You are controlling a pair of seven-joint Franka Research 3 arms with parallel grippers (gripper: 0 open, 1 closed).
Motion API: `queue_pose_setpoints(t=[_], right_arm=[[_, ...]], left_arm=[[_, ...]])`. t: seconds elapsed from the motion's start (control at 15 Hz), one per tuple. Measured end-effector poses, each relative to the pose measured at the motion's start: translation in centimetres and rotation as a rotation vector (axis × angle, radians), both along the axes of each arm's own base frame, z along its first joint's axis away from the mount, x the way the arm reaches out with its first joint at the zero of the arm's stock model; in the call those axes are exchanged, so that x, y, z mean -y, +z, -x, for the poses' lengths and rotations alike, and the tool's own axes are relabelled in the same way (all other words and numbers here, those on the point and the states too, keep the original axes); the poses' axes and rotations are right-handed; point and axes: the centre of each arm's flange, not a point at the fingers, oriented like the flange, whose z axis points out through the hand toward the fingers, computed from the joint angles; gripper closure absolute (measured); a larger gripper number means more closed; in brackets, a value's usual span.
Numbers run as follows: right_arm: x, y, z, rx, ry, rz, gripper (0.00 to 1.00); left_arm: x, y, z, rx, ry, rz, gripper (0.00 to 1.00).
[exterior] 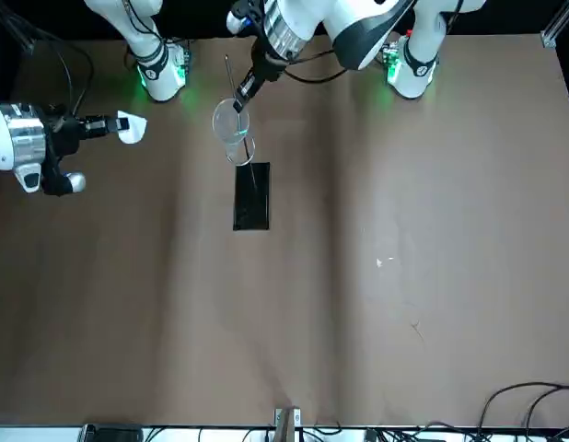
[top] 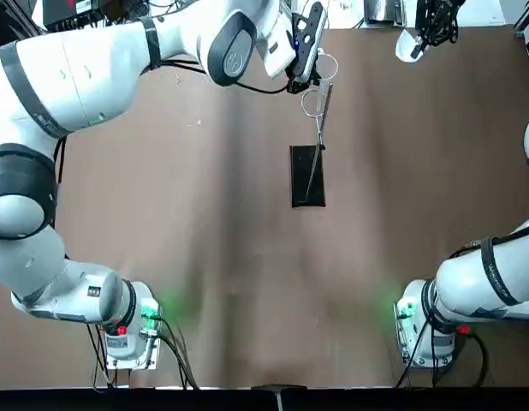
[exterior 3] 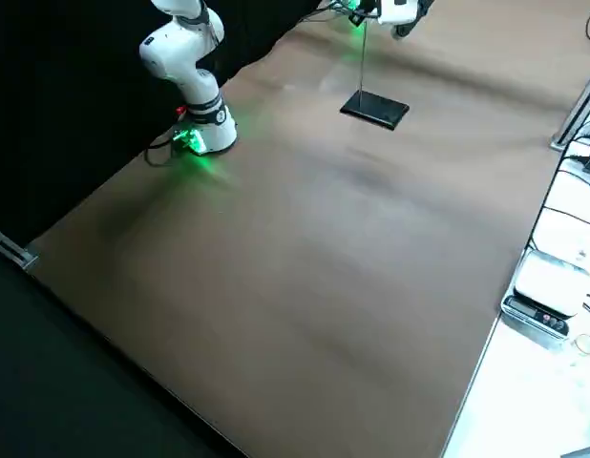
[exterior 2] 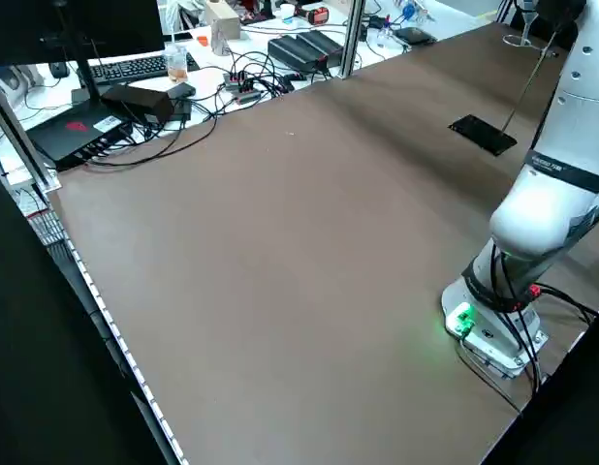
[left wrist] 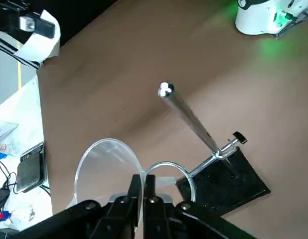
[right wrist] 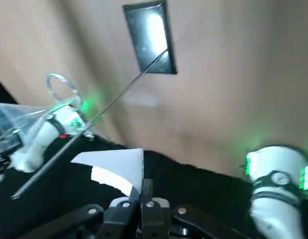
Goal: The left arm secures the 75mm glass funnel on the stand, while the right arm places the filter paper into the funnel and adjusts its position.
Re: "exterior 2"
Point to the aluminium profile post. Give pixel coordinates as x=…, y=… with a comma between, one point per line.
x=352, y=39

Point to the red and black tool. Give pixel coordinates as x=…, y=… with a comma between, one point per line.
x=316, y=14

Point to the black power adapter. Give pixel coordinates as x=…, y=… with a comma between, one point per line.
x=292, y=51
x=324, y=43

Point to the white cup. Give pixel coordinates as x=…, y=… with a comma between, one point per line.
x=287, y=12

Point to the small black box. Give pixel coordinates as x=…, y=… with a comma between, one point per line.
x=183, y=89

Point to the clear glass funnel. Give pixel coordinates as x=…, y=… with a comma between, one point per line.
x=528, y=24

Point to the black computer red logo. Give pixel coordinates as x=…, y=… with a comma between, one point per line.
x=72, y=133

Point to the grey USB hub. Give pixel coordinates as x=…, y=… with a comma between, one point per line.
x=241, y=87

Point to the black computer monitor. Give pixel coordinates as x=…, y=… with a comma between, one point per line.
x=86, y=24

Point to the black rectangular box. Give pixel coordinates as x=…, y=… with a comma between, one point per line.
x=139, y=99

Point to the black keyboard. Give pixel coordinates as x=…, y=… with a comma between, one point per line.
x=135, y=68

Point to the black computer mouse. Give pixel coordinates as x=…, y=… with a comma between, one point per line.
x=59, y=70

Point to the aluminium profile rail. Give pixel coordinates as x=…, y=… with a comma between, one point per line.
x=18, y=131

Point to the brown cardboard box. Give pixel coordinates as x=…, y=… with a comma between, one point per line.
x=224, y=26

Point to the clear jar orange contents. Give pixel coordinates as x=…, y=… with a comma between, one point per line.
x=176, y=65

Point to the flat black device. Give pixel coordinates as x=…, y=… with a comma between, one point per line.
x=415, y=36

